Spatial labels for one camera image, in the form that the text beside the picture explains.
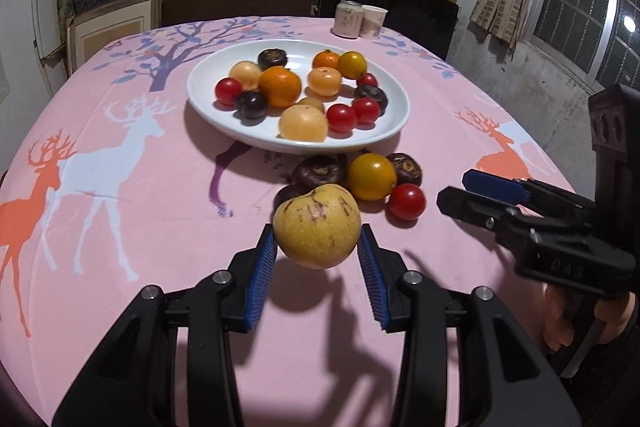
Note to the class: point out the light wooden framed panel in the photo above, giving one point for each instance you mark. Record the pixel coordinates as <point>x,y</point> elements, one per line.
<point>110,32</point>

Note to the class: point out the large orange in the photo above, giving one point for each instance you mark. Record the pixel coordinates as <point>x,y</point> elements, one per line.
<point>280,85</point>

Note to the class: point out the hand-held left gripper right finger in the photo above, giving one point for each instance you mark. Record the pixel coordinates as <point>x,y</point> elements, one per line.
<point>372,277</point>

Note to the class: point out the beige drink can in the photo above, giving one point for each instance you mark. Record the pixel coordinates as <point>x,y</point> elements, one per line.
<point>347,19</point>

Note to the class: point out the person's right hand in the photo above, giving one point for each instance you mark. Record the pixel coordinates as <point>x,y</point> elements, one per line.
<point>555,322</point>

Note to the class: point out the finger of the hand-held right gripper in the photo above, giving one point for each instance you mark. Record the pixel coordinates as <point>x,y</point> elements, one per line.
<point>470,207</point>
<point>495,187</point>

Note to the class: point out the black panel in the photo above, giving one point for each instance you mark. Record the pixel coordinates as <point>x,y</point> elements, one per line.
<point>400,12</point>

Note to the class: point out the pink deer print tablecloth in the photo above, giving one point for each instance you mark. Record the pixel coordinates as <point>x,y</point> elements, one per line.
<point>125,147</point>

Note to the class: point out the yellow tomato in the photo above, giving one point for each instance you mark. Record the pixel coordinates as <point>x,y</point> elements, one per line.
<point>352,63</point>
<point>371,177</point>

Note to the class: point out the pale orange persimmon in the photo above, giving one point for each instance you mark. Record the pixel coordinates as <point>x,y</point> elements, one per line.
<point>324,81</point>

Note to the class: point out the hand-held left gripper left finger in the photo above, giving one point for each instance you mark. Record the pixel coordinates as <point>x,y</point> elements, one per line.
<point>260,277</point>

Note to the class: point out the beige paper cup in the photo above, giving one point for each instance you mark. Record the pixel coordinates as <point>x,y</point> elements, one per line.
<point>375,22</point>

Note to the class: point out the white door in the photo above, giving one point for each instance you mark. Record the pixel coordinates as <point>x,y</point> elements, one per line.
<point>45,7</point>

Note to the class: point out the small pale yellow fruit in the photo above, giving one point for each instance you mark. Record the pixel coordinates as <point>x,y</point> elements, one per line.
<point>310,102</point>

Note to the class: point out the white round plate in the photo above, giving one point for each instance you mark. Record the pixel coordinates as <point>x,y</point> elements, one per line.
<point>210,72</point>

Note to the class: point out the large yellow striped pepino melon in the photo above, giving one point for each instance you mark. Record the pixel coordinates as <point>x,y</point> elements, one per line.
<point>316,227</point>

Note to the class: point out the dark brown water chestnut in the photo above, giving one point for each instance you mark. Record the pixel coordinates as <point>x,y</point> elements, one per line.
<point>250,105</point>
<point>320,172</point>
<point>272,58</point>
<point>372,96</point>
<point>407,168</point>
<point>289,194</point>

